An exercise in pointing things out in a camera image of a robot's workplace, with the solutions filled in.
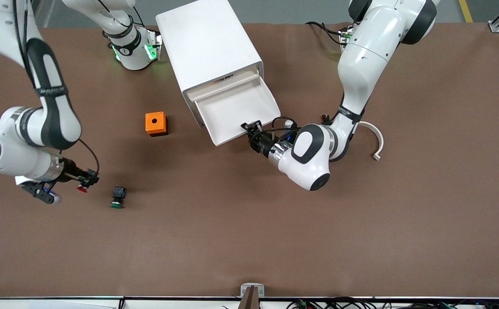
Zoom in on green push button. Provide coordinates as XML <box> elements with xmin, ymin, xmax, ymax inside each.
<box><xmin>110</xmin><ymin>186</ymin><xmax>127</xmax><ymax>209</ymax></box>

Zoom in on orange box with hole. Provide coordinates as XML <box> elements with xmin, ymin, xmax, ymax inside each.
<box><xmin>145</xmin><ymin>112</ymin><xmax>169</xmax><ymax>137</ymax></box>

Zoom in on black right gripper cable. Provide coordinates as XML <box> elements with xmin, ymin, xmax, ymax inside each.
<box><xmin>78</xmin><ymin>138</ymin><xmax>100</xmax><ymax>174</ymax></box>

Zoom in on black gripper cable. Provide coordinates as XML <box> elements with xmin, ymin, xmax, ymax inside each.
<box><xmin>271</xmin><ymin>116</ymin><xmax>299</xmax><ymax>142</ymax></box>
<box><xmin>78</xmin><ymin>138</ymin><xmax>100</xmax><ymax>174</ymax></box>

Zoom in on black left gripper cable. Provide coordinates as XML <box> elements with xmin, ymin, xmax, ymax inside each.
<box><xmin>271</xmin><ymin>116</ymin><xmax>299</xmax><ymax>142</ymax></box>

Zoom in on white half-ring pipe clamp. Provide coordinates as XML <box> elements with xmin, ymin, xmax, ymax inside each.
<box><xmin>358</xmin><ymin>121</ymin><xmax>384</xmax><ymax>161</ymax></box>

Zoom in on black left arm base cable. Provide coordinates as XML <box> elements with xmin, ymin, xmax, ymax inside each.
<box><xmin>305</xmin><ymin>21</ymin><xmax>345</xmax><ymax>45</ymax></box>

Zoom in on black arm base cable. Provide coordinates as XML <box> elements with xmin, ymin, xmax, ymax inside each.
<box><xmin>97</xmin><ymin>0</ymin><xmax>145</xmax><ymax>27</ymax></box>
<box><xmin>305</xmin><ymin>21</ymin><xmax>345</xmax><ymax>45</ymax></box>

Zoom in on grey metal bracket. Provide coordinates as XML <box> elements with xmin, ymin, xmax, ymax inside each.
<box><xmin>240</xmin><ymin>283</ymin><xmax>265</xmax><ymax>298</ymax></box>

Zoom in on white table edge rail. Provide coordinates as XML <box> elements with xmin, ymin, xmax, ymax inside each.
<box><xmin>0</xmin><ymin>296</ymin><xmax>499</xmax><ymax>309</ymax></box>

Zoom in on black right arm base cable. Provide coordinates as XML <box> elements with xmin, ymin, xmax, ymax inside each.
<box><xmin>97</xmin><ymin>0</ymin><xmax>145</xmax><ymax>27</ymax></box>

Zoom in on brown post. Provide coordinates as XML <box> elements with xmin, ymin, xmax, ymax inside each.
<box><xmin>238</xmin><ymin>286</ymin><xmax>260</xmax><ymax>309</ymax></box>

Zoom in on tangled black cables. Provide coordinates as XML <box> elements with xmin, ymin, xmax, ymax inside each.
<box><xmin>286</xmin><ymin>296</ymin><xmax>499</xmax><ymax>309</ymax></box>

